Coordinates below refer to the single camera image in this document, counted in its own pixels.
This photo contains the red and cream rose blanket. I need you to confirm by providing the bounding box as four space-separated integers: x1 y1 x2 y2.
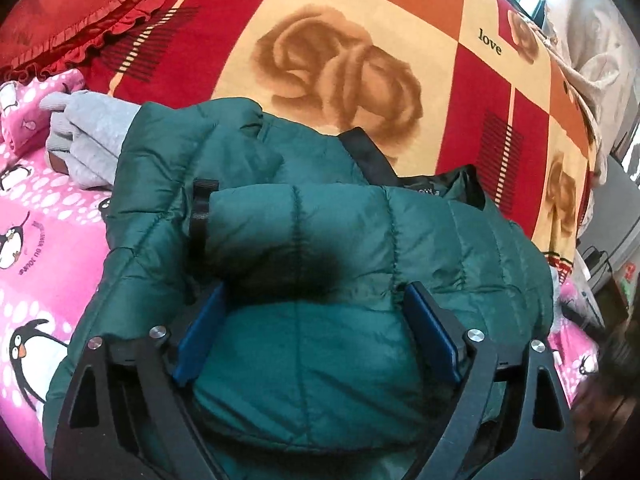
85 0 598 266

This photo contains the grey knit garment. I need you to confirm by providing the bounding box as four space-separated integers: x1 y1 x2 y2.
40 90 141 191

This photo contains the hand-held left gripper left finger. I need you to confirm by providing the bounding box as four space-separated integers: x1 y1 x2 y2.
51 281 232 480

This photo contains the pink penguin print blanket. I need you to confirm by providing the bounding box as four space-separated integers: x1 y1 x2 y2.
0 67 118 441

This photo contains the red ruffled pillow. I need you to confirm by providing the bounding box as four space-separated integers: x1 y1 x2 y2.
0 0 175 81

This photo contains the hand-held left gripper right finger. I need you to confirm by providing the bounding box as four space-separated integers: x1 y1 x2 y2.
404 281 581 480

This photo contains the white cloth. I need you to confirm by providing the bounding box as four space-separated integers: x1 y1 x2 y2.
542 0 640 111

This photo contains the green puffer jacket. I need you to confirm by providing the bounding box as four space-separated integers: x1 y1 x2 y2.
44 98 557 480

